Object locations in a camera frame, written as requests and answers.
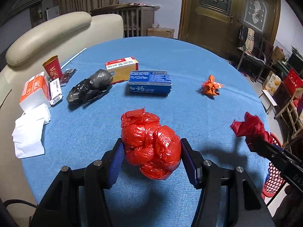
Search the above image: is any red paper cup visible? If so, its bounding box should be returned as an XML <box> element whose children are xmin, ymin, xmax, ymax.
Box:
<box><xmin>43</xmin><ymin>55</ymin><xmax>63</xmax><ymax>81</ymax></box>

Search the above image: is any orange white tissue packet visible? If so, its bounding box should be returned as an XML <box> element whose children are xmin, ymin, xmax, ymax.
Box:
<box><xmin>19</xmin><ymin>72</ymin><xmax>51</xmax><ymax>112</ymax></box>

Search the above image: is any red gift bag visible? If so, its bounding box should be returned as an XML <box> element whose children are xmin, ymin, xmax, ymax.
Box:
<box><xmin>283</xmin><ymin>68</ymin><xmax>303</xmax><ymax>95</ymax></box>

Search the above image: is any whiteboard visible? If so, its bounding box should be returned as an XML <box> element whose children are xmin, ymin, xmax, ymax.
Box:
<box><xmin>46</xmin><ymin>5</ymin><xmax>59</xmax><ymax>20</ymax></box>

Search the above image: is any black armchair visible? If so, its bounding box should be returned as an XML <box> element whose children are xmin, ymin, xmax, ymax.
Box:
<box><xmin>237</xmin><ymin>25</ymin><xmax>267</xmax><ymax>76</ymax></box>

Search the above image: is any red plastic basket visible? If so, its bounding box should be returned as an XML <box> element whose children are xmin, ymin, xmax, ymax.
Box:
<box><xmin>262</xmin><ymin>132</ymin><xmax>287</xmax><ymax>198</ymax></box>

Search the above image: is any white tissue paper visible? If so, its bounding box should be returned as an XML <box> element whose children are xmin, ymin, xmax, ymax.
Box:
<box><xmin>12</xmin><ymin>103</ymin><xmax>51</xmax><ymax>159</ymax></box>

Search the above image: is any yellow and red carton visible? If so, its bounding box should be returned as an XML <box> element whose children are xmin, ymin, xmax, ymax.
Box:
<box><xmin>105</xmin><ymin>57</ymin><xmax>139</xmax><ymax>85</ymax></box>

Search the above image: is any beige sofa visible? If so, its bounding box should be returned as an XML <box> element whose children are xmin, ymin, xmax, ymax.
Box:
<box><xmin>0</xmin><ymin>11</ymin><xmax>124</xmax><ymax>218</ymax></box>

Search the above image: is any black cable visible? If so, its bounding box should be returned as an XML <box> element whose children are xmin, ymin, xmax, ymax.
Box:
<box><xmin>3</xmin><ymin>200</ymin><xmax>38</xmax><ymax>210</ymax></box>

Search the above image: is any dark wooden chair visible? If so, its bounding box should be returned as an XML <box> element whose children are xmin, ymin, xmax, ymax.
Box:
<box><xmin>257</xmin><ymin>39</ymin><xmax>275</xmax><ymax>81</ymax></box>

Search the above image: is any wooden double door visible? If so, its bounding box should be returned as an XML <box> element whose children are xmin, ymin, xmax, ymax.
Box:
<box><xmin>177</xmin><ymin>0</ymin><xmax>281</xmax><ymax>59</ymax></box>

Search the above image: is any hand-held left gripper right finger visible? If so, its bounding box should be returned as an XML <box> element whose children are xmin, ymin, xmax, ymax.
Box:
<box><xmin>180</xmin><ymin>138</ymin><xmax>276</xmax><ymax>227</ymax></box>

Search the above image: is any blue and white carton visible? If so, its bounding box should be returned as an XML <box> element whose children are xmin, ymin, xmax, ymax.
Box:
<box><xmin>128</xmin><ymin>70</ymin><xmax>172</xmax><ymax>96</ymax></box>

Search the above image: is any red plastic bag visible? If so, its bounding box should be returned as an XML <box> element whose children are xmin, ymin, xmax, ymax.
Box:
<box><xmin>120</xmin><ymin>108</ymin><xmax>182</xmax><ymax>180</ymax></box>

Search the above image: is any white barcode packet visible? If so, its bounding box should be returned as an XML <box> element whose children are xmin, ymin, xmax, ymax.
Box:
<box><xmin>48</xmin><ymin>78</ymin><xmax>63</xmax><ymax>106</ymax></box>

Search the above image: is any black monitor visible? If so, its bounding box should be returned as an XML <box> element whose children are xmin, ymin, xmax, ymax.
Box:
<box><xmin>287</xmin><ymin>51</ymin><xmax>303</xmax><ymax>74</ymax></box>

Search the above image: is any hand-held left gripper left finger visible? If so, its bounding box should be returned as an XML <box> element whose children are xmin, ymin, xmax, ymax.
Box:
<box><xmin>30</xmin><ymin>138</ymin><xmax>125</xmax><ymax>227</ymax></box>

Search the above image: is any striped scarf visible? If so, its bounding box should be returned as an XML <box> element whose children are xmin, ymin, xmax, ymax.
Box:
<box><xmin>245</xmin><ymin>28</ymin><xmax>255</xmax><ymax>52</ymax></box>

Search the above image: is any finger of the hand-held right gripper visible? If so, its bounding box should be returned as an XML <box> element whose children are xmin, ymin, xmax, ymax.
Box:
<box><xmin>270</xmin><ymin>141</ymin><xmax>303</xmax><ymax>164</ymax></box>
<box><xmin>247</xmin><ymin>138</ymin><xmax>293</xmax><ymax>169</ymax></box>

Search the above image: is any white stool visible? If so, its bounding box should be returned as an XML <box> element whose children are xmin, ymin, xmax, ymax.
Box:
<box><xmin>259</xmin><ymin>89</ymin><xmax>278</xmax><ymax>114</ymax></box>

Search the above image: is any wooden cabinet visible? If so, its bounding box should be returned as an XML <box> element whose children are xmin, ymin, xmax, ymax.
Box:
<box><xmin>90</xmin><ymin>3</ymin><xmax>155</xmax><ymax>38</ymax></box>

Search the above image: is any orange bag bundle red ribbon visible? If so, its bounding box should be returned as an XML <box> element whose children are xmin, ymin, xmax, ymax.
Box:
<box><xmin>198</xmin><ymin>75</ymin><xmax>224</xmax><ymax>96</ymax></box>

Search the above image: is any brown cardboard box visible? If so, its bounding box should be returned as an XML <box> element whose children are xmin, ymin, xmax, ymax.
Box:
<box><xmin>271</xmin><ymin>46</ymin><xmax>285</xmax><ymax>62</ymax></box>
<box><xmin>147</xmin><ymin>27</ymin><xmax>175</xmax><ymax>39</ymax></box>

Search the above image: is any black plastic bag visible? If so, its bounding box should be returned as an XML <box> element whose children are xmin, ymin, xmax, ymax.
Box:
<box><xmin>66</xmin><ymin>69</ymin><xmax>113</xmax><ymax>104</ymax></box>

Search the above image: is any yellow printed carton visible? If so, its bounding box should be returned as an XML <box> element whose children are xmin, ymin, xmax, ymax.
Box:
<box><xmin>262</xmin><ymin>70</ymin><xmax>282</xmax><ymax>94</ymax></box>

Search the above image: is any white stick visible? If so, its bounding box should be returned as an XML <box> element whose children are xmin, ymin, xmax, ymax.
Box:
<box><xmin>60</xmin><ymin>48</ymin><xmax>87</xmax><ymax>68</ymax></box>

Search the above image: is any dark red packet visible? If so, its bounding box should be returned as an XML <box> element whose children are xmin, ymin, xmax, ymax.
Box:
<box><xmin>59</xmin><ymin>68</ymin><xmax>77</xmax><ymax>87</ymax></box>

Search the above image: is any red wrapper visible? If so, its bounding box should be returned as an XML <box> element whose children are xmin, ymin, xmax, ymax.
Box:
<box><xmin>230</xmin><ymin>112</ymin><xmax>274</xmax><ymax>153</ymax></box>

